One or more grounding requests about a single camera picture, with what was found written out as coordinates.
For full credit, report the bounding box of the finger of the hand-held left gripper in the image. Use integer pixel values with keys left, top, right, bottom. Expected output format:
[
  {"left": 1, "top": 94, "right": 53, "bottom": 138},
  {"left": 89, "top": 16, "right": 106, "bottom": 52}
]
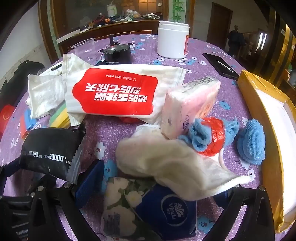
[{"left": 0, "top": 159, "right": 37, "bottom": 197}]

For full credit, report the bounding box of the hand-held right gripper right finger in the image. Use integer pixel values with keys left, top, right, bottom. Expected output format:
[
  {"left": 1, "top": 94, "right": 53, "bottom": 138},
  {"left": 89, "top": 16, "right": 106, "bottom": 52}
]
[{"left": 201, "top": 185, "right": 275, "bottom": 241}]

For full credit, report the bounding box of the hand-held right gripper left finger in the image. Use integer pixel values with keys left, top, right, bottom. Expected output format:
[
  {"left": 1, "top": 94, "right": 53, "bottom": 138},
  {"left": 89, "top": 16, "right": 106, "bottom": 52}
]
[{"left": 28, "top": 159, "right": 105, "bottom": 241}]

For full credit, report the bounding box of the black foil packet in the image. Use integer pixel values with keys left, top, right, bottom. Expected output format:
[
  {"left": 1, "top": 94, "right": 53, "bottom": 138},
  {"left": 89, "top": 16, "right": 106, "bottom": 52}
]
[{"left": 19, "top": 127, "right": 86, "bottom": 186}]

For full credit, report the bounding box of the blue floral tissue pack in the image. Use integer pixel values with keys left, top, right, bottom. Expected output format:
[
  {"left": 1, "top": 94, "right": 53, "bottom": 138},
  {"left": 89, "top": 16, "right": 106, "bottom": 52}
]
[{"left": 103, "top": 177, "right": 198, "bottom": 241}]

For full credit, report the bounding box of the cream white towel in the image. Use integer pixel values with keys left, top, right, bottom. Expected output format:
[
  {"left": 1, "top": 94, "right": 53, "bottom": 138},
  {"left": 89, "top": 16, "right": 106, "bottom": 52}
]
[{"left": 116, "top": 124, "right": 252, "bottom": 202}]

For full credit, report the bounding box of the white red-label wet wipe pack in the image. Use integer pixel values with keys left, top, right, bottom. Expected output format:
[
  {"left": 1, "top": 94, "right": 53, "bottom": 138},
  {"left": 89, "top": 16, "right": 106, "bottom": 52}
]
[{"left": 62, "top": 53, "right": 186, "bottom": 127}]

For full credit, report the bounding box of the blue fluffy sock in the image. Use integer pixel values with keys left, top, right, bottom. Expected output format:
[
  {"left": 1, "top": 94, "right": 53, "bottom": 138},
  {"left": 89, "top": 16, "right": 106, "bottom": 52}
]
[
  {"left": 178, "top": 118, "right": 240, "bottom": 152},
  {"left": 236, "top": 119, "right": 266, "bottom": 165}
]

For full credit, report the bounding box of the yellow cardboard box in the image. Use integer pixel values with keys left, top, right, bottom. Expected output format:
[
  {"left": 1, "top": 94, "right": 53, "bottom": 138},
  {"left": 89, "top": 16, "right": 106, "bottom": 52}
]
[{"left": 238, "top": 70, "right": 296, "bottom": 234}]

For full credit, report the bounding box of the small blue red box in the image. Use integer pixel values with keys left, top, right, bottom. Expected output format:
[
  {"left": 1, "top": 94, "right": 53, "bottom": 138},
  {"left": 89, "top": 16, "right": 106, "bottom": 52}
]
[{"left": 20, "top": 109, "right": 41, "bottom": 139}]

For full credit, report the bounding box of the purple floral tablecloth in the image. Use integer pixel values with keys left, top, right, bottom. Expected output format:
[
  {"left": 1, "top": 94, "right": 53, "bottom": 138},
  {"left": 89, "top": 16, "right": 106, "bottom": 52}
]
[{"left": 0, "top": 35, "right": 264, "bottom": 241}]

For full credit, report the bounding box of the white tissue packet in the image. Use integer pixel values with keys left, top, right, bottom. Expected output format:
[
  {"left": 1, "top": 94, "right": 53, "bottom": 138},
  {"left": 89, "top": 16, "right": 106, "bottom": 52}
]
[{"left": 26, "top": 73, "right": 66, "bottom": 119}]

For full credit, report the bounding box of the black backpack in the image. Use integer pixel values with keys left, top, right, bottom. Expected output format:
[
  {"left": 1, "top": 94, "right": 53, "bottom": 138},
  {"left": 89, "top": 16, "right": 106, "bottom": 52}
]
[{"left": 0, "top": 60, "right": 45, "bottom": 112}]

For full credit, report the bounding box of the pink tissue pack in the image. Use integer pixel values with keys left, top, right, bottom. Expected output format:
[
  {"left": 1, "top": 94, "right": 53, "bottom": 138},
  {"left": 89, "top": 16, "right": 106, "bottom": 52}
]
[{"left": 161, "top": 76, "right": 221, "bottom": 141}]

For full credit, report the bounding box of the black electric motor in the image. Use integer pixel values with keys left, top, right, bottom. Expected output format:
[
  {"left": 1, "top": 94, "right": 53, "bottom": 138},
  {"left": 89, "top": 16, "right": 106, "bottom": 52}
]
[{"left": 98, "top": 34, "right": 136, "bottom": 65}]

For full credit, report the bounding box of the clear plastic cup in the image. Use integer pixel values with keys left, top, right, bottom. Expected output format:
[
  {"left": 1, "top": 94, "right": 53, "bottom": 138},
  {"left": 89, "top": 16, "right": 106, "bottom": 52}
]
[{"left": 71, "top": 38, "right": 96, "bottom": 61}]

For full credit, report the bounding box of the wooden counter cabinet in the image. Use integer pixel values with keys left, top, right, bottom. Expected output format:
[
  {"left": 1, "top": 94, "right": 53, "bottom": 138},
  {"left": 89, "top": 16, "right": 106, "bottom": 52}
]
[{"left": 57, "top": 20, "right": 160, "bottom": 55}]

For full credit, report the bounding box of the black smartphone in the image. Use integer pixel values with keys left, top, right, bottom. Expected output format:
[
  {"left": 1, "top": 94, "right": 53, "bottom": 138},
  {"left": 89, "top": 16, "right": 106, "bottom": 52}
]
[{"left": 203, "top": 52, "right": 240, "bottom": 81}]

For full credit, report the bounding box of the white plastic jar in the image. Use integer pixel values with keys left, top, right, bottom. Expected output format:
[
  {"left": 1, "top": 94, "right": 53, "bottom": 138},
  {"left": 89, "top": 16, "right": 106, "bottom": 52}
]
[{"left": 157, "top": 21, "right": 190, "bottom": 59}]

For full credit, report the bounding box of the pile of assorted clutter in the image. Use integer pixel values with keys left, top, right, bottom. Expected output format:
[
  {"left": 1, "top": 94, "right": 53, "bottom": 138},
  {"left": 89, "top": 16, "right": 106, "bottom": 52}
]
[{"left": 80, "top": 9, "right": 162, "bottom": 30}]

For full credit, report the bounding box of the brown wooden door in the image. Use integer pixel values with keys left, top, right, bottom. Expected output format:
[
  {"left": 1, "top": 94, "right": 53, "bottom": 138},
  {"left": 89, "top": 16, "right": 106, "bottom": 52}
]
[{"left": 206, "top": 2, "right": 233, "bottom": 49}]

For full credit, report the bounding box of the green bamboo wall painting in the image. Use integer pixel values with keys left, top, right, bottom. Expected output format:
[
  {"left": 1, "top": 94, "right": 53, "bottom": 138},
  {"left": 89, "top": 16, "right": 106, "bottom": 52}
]
[{"left": 170, "top": 0, "right": 186, "bottom": 21}]

